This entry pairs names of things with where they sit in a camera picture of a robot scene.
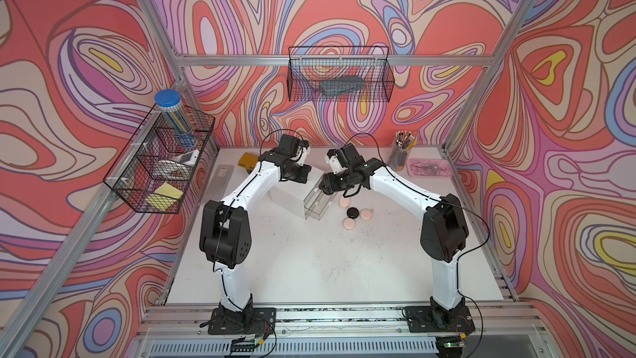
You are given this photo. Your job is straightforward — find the white drawer cabinet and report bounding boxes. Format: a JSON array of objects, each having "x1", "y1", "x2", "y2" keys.
[{"x1": 269, "y1": 167, "x2": 324, "y2": 220}]

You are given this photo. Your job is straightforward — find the dark grey item in basket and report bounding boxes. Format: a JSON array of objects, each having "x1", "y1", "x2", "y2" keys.
[{"x1": 319, "y1": 76, "x2": 365, "y2": 98}]

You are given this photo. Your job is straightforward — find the clear drawer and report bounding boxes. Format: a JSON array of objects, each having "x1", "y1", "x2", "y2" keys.
[{"x1": 303, "y1": 186, "x2": 336, "y2": 220}]

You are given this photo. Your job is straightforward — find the yellow sponge block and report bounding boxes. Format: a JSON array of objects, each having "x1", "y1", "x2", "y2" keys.
[{"x1": 238, "y1": 152, "x2": 258, "y2": 172}]

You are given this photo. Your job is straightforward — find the black wire basket back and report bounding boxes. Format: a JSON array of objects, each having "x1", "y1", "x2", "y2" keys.
[{"x1": 287, "y1": 44, "x2": 395, "y2": 103}]

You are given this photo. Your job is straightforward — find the white item in basket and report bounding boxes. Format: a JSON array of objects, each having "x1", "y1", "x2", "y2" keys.
[{"x1": 173, "y1": 149, "x2": 200, "y2": 167}]

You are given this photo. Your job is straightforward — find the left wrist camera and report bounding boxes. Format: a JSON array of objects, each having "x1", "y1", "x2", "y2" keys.
[{"x1": 276, "y1": 134, "x2": 310, "y2": 162}]

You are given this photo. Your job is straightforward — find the yellow sticky notes pad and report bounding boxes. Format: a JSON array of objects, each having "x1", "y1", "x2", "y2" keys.
[{"x1": 145, "y1": 182, "x2": 184, "y2": 212}]

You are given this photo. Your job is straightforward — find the clear pen holder cup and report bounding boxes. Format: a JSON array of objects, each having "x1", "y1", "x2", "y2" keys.
[{"x1": 387, "y1": 131, "x2": 417, "y2": 172}]

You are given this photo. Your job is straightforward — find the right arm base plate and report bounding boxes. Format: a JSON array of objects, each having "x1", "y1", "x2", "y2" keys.
[{"x1": 402, "y1": 302, "x2": 475, "y2": 335}]

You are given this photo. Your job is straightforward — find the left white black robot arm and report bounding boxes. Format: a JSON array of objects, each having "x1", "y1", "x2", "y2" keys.
[{"x1": 199, "y1": 148, "x2": 311, "y2": 313}]

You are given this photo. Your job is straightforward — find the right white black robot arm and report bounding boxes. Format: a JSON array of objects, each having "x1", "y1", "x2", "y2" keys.
[{"x1": 320, "y1": 149, "x2": 470, "y2": 311}]

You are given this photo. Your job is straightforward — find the black earphone case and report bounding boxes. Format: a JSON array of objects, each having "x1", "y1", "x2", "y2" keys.
[{"x1": 346, "y1": 207, "x2": 359, "y2": 220}]

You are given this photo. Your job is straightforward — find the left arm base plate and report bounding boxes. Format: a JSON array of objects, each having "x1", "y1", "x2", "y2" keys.
[{"x1": 200, "y1": 307, "x2": 277, "y2": 336}]

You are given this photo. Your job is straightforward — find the pink earphone case bottom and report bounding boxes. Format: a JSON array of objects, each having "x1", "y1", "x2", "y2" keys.
[{"x1": 342, "y1": 217, "x2": 357, "y2": 230}]

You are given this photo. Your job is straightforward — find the blue lid pencil tube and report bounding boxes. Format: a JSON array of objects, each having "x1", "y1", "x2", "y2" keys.
[{"x1": 154, "y1": 89, "x2": 197, "y2": 149}]

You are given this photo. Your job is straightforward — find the pink transparent pencil case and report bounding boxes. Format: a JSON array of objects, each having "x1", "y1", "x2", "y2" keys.
[{"x1": 406, "y1": 158, "x2": 452, "y2": 178}]

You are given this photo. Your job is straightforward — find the black wire basket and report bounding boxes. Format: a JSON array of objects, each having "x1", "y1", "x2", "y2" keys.
[
  {"x1": 103, "y1": 106, "x2": 215, "y2": 214},
  {"x1": 287, "y1": 44, "x2": 395, "y2": 103}
]

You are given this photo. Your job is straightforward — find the black wire basket left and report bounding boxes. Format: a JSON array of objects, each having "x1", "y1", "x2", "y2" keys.
[{"x1": 103, "y1": 106, "x2": 215, "y2": 214}]

